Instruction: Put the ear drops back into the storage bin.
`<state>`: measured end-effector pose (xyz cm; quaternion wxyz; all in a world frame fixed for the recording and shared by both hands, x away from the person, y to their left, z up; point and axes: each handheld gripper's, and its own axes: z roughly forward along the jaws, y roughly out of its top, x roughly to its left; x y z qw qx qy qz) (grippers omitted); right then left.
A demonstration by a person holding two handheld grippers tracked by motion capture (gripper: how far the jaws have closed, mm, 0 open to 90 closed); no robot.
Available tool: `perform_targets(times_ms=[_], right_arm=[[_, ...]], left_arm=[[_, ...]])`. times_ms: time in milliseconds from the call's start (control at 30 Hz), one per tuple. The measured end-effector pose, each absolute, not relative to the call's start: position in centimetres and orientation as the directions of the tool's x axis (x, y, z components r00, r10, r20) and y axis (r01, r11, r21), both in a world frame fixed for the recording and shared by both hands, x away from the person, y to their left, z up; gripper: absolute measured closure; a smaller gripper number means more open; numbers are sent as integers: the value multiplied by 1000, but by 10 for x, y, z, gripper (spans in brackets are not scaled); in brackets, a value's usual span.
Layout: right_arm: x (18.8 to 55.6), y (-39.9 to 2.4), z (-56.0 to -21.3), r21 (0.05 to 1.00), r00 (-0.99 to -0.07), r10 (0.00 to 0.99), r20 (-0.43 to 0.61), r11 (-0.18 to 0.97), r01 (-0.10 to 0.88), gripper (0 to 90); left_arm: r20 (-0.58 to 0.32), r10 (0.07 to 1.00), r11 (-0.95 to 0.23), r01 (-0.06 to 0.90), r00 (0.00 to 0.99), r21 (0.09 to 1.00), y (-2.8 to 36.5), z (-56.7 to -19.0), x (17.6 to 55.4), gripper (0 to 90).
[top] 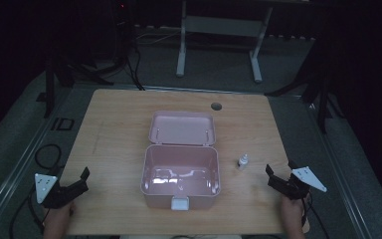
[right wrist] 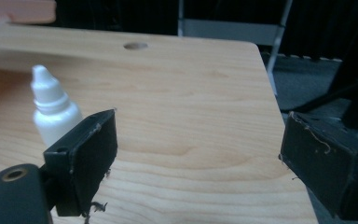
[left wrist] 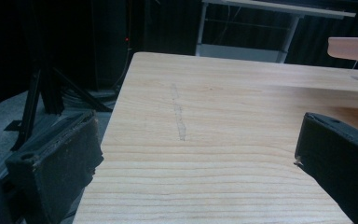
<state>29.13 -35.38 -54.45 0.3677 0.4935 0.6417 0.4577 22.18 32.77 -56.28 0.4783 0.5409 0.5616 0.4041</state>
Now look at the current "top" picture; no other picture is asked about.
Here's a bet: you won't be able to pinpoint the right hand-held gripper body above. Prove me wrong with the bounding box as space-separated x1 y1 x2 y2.
267 165 328 201

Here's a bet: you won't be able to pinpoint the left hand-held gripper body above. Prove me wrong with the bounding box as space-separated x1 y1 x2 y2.
34 172 87 210

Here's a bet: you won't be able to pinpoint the small white dropper bottle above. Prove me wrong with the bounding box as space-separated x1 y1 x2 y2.
237 153 250 171

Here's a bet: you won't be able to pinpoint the pink plastic storage box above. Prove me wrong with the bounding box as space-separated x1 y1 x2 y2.
140 110 222 212

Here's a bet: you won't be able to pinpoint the person's left hand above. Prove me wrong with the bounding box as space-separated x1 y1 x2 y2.
42 200 77 235

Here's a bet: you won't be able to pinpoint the person's right hand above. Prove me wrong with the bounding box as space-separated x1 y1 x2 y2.
281 193 308 233

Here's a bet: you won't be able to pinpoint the black tripod stand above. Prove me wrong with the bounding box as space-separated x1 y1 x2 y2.
266 33 344 134
43 39 115 120

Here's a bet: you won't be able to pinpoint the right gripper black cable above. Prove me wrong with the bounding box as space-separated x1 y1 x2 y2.
300 192 330 239

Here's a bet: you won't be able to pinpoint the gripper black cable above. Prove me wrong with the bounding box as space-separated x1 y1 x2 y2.
300 192 330 239
9 188 46 239

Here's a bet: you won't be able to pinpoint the looped black floor cable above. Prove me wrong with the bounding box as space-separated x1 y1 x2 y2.
34 143 63 174

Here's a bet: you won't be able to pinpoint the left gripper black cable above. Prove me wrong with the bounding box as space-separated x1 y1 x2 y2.
9 188 46 239

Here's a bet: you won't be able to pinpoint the aluminium floor rail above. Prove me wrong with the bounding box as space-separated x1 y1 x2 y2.
0 88 76 233
302 99 374 239

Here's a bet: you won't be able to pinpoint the black rectangular floor bracket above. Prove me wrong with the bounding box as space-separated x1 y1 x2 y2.
50 117 76 131

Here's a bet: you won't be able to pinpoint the black cables hanging from stand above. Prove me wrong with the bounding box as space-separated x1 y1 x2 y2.
120 19 146 92

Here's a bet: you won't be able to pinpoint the white metal desk frame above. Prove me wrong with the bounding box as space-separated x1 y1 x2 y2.
175 0 275 85

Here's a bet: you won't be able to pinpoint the white floor cable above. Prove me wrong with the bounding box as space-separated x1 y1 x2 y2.
134 28 182 47

